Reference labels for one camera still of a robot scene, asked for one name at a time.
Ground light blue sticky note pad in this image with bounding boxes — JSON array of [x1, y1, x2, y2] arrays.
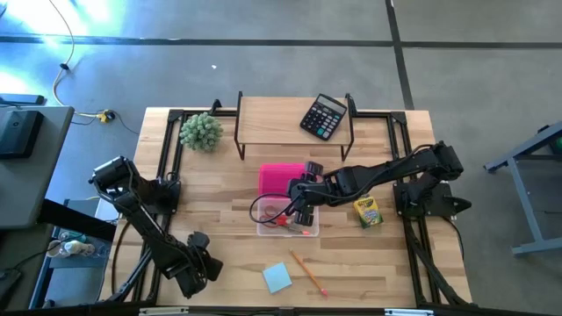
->
[[262, 262, 293, 294]]

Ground clear plastic pencil box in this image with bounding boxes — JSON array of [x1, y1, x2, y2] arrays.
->
[[256, 196, 321, 238]]

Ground black flat device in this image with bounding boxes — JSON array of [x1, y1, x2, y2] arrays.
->
[[0, 93, 46, 106]]

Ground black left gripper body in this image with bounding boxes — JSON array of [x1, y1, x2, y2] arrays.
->
[[186, 248, 224, 286]]

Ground black desk calculator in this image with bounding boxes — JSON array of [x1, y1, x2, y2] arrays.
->
[[299, 93, 348, 141]]

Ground orange wooden pencil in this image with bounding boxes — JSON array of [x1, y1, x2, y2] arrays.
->
[[288, 248, 329, 298]]

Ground black box device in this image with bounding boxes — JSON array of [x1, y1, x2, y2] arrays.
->
[[0, 109, 45, 160]]

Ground pink pencil box lid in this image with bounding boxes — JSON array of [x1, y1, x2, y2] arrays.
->
[[257, 162, 308, 198]]

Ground silver metal bracket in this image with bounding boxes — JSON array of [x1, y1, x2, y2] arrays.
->
[[139, 306, 190, 316], [385, 308, 435, 316]]

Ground grey desk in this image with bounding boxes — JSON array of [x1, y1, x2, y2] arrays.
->
[[0, 104, 76, 232]]

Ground pale floor cable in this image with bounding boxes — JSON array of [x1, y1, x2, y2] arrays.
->
[[47, 0, 104, 119]]

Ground white paper sheet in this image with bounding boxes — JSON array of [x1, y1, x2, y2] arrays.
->
[[94, 186, 122, 223]]

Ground black desk beam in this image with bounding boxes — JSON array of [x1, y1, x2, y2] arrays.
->
[[38, 198, 119, 241]]

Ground yellow green crayon box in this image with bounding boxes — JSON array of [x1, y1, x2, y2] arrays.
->
[[353, 196, 385, 229]]

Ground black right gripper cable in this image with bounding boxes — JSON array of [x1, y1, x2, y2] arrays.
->
[[249, 191, 305, 226]]

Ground clear plastic bottle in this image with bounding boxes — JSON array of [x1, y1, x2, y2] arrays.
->
[[46, 239, 97, 260]]

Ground red handled scissors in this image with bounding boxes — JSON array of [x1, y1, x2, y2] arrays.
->
[[258, 205, 312, 236]]

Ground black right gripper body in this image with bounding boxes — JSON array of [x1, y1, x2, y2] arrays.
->
[[287, 173, 328, 207]]

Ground artificial green potted plant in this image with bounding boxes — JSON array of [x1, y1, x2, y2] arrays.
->
[[178, 111, 224, 154]]

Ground black aluminium table frame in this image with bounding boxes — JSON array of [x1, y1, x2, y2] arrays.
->
[[100, 98, 473, 308]]

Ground grey metal table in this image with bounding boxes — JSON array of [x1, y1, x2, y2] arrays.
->
[[484, 120, 562, 258]]

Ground wooden shelf riser black legs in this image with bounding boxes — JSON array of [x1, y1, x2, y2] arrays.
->
[[234, 90, 356, 162]]

